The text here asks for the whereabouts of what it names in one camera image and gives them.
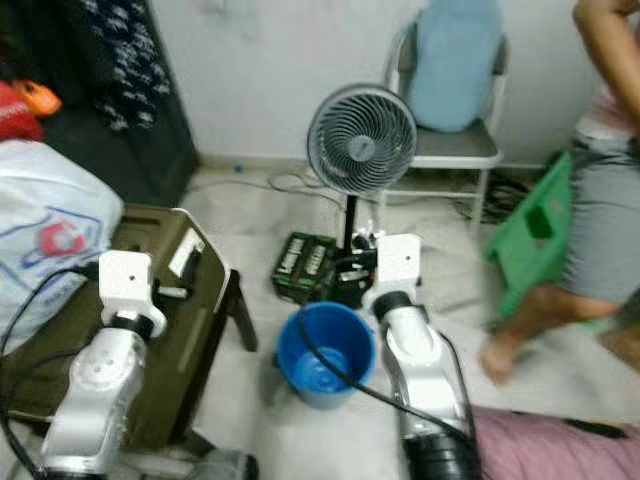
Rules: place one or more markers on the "person bare forearm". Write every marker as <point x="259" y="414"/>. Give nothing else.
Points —
<point x="605" y="50"/>

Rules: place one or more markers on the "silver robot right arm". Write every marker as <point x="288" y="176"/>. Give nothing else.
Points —
<point x="420" y="350"/>

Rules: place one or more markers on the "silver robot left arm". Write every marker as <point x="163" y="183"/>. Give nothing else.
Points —
<point x="105" y="390"/>

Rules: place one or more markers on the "dark green box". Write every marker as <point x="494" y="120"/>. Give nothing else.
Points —
<point x="302" y="266"/>

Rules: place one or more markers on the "olive green suitcase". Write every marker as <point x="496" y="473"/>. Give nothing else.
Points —
<point x="205" y="360"/>

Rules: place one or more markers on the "blue plastic bucket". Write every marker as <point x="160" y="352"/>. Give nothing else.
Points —
<point x="325" y="360"/>

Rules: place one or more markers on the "grey floor fan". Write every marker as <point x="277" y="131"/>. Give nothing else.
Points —
<point x="360" y="140"/>

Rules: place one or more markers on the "white bag with red logo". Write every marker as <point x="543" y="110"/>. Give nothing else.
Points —
<point x="50" y="200"/>

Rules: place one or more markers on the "grey folding chair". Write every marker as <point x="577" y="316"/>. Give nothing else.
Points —
<point x="460" y="148"/>

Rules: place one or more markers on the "green plastic stool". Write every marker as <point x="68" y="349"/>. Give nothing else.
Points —
<point x="530" y="230"/>

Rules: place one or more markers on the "small orange object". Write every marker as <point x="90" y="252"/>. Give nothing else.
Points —
<point x="45" y="98"/>

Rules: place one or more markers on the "black white-print garment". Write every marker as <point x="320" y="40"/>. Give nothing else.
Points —
<point x="125" y="60"/>

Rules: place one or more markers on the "person in grey shorts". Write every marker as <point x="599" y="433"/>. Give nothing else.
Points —
<point x="605" y="220"/>

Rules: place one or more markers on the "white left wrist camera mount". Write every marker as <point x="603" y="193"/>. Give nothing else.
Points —
<point x="130" y="285"/>

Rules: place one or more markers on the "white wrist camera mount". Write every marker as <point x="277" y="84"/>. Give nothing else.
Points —
<point x="130" y="285"/>
<point x="398" y="262"/>

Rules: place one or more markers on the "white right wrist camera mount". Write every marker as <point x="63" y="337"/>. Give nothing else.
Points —
<point x="398" y="262"/>

